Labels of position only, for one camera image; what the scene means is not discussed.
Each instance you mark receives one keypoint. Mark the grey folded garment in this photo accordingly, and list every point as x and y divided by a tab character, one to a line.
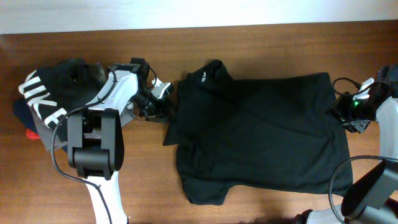
43	137

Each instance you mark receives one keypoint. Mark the red orange garment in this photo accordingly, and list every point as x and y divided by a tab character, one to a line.
30	134

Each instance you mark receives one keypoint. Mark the black t-shirt small logo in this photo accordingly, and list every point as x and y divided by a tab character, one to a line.
273	134

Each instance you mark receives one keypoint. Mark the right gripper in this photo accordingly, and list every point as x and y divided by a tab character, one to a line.
337	110

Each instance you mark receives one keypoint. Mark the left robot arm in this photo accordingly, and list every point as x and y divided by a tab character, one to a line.
95	137

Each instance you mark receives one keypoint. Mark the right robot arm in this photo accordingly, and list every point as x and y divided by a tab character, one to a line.
369	199

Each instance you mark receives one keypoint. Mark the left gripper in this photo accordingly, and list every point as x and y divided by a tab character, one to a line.
160	111

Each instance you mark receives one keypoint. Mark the navy folded garment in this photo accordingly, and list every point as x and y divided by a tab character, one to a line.
21	110

